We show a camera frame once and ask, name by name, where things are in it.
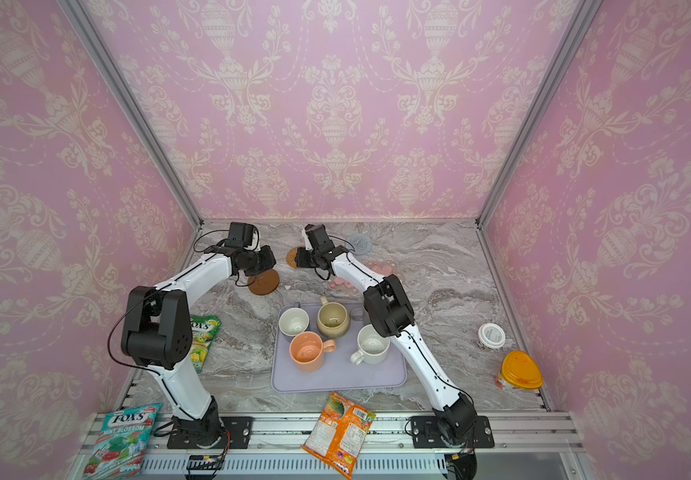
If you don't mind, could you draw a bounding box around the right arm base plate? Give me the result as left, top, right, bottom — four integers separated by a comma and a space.
409, 415, 495, 450

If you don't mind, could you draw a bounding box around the beige ceramic mug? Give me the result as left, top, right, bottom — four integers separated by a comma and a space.
316, 296, 351, 339

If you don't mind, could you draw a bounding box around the green yellow Fox's candy bag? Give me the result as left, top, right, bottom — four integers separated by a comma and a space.
189, 315, 221, 374

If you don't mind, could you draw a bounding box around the white lidded paper cup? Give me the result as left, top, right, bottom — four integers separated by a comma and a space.
477, 323, 507, 350

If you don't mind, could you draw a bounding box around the red green Fox's candy bag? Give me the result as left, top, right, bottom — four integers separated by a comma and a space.
82, 403, 162, 479

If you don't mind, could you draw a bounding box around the lavender silicone tray mat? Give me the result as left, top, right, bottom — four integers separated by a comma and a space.
271, 301, 407, 393

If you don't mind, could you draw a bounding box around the aluminium front rail frame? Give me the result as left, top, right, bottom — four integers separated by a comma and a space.
68, 410, 587, 480

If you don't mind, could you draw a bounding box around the brown wooden coaster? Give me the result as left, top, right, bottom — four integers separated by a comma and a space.
247, 269, 280, 296

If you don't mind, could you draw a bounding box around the yellow lidded cup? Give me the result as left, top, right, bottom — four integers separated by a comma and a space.
495, 350, 543, 391

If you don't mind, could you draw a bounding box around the orange snack bag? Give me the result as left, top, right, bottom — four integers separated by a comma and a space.
301, 392, 377, 479

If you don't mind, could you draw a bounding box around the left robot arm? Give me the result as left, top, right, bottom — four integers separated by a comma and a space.
120, 222, 275, 448

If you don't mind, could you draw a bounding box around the woven rattan coaster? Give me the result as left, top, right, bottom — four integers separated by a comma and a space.
286, 247, 298, 269

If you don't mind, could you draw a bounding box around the white mug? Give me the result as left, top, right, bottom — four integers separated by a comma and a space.
351, 325, 391, 365

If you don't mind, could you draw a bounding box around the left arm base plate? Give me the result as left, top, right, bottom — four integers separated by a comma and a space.
166, 416, 254, 450

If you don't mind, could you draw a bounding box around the small lavender white cup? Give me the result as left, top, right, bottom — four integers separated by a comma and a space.
278, 307, 310, 337

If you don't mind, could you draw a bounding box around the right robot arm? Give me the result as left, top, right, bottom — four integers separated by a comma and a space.
295, 224, 477, 446

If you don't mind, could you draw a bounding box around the blue woven coaster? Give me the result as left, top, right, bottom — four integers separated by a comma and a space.
347, 233, 373, 255

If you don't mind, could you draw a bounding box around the pink flower coaster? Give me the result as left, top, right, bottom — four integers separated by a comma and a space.
367, 260, 405, 282
328, 276, 359, 294

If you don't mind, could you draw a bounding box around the orange pink mug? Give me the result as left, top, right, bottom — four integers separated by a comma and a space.
289, 331, 336, 373

